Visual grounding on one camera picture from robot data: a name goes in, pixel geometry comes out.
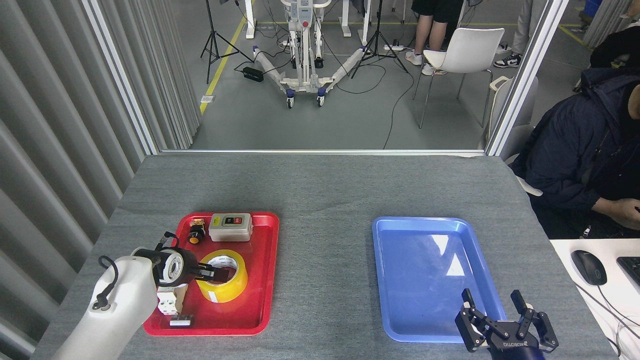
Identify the red plastic tray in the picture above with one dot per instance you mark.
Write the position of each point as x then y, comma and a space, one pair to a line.
260, 280

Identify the yellow tape roll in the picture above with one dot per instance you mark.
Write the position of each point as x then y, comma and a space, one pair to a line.
235, 289

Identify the silver rail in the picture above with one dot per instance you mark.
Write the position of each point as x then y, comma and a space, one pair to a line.
320, 151

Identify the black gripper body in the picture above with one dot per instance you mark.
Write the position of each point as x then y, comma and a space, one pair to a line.
515, 345
190, 267

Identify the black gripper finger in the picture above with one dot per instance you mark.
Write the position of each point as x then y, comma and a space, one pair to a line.
475, 327
542, 325
206, 269
212, 276

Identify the standing person in grey trousers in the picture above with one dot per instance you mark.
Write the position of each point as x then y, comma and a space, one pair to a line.
522, 25

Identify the small black white component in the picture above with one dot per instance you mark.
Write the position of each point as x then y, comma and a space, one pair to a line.
181, 322

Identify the white circuit breaker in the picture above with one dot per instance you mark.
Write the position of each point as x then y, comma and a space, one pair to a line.
170, 300

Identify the white floor plate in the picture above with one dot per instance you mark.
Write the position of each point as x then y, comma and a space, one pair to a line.
207, 99

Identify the white chair with metal legs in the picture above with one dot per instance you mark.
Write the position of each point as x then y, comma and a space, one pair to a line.
470, 47

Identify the black computer mouse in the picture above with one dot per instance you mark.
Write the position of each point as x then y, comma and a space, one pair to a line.
589, 267

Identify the yellow push button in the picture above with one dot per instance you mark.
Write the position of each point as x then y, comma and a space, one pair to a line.
195, 237

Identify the black power adapter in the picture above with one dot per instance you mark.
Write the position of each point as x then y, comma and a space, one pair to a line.
253, 74

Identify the black tripod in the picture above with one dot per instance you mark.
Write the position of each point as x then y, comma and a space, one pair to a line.
215, 36
378, 25

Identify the blue plastic tray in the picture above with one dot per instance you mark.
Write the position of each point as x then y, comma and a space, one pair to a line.
425, 280

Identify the black garment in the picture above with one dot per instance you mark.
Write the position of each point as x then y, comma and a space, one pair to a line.
615, 47

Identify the white stand on wheels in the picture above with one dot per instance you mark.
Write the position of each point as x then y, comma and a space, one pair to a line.
303, 75

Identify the silver post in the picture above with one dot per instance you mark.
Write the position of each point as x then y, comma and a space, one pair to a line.
121, 80
528, 75

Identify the person's hand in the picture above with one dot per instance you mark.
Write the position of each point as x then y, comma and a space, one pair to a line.
629, 214

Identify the seated person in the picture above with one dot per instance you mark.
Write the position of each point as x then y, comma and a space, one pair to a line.
565, 150

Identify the black keyboard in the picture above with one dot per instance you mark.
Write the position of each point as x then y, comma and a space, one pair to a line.
631, 270

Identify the white desk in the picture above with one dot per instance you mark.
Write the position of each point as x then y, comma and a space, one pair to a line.
611, 295

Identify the blue bin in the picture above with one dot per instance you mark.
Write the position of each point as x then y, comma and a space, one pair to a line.
592, 6

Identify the standing person with bare legs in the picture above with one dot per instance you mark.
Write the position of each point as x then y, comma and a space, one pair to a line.
437, 30

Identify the grey white office chair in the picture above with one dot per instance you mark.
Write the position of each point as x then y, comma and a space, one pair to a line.
522, 137

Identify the white desk leg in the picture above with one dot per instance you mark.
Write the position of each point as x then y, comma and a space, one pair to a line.
248, 20
366, 25
345, 20

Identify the white power strip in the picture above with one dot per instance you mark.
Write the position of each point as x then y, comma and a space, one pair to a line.
393, 47

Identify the grey switch box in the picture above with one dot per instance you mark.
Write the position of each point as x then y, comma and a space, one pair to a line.
230, 231

